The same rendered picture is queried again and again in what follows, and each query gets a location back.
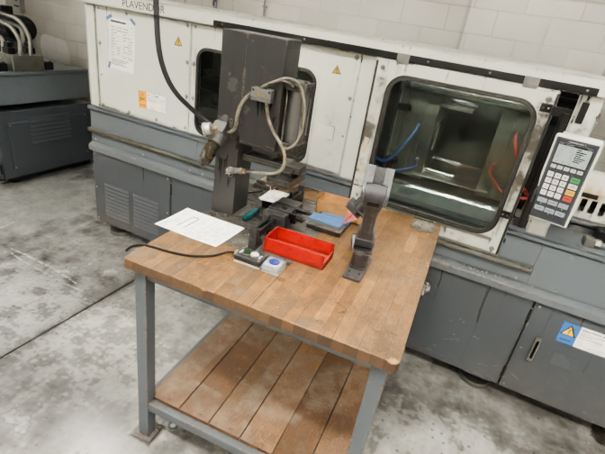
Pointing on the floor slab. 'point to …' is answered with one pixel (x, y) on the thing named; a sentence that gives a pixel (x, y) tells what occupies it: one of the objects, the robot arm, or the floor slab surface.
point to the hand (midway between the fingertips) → (344, 222)
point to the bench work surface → (281, 340)
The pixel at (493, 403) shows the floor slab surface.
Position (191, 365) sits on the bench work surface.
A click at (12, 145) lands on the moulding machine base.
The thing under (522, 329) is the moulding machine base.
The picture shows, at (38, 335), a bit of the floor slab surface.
